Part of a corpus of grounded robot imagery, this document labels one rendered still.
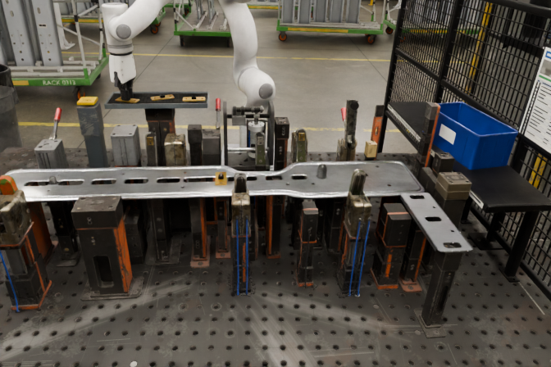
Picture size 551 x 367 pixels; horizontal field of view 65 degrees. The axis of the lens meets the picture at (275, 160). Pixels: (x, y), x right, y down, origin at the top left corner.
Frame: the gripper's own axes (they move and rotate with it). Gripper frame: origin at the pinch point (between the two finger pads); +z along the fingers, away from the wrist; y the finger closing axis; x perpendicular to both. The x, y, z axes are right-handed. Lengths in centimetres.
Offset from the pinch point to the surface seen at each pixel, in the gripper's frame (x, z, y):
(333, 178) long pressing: 79, 19, 7
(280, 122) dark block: 57, 7, -8
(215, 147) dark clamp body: 35.9, 14.8, 4.5
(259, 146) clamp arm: 52, 13, 2
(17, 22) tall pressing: -299, 40, -266
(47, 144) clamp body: -18.5, 12.8, 23.3
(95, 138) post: -12.1, 17.3, 6.2
